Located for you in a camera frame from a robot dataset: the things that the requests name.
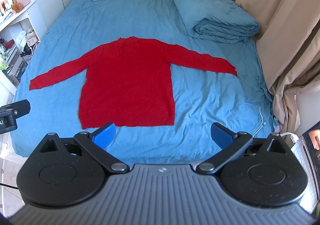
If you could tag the blue bed sheet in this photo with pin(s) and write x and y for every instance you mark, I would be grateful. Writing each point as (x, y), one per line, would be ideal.
(241, 102)

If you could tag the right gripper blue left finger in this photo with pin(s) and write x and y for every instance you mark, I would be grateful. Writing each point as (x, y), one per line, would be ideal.
(96, 143)

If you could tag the red long-sleeve sweater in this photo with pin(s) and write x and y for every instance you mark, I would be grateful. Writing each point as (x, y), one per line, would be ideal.
(128, 81)

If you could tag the white shelf unit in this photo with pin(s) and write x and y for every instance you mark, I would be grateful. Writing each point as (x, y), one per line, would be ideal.
(29, 17)

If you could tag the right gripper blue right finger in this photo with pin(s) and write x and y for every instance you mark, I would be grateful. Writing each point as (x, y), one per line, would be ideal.
(232, 145)

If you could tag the laptop at right edge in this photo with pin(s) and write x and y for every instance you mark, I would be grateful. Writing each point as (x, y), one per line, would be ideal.
(306, 150)

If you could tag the folded blue duvet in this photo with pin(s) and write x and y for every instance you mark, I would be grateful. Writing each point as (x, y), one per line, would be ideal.
(221, 21)

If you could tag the beige curtain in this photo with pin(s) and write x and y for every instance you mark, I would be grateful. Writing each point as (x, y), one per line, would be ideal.
(288, 48)

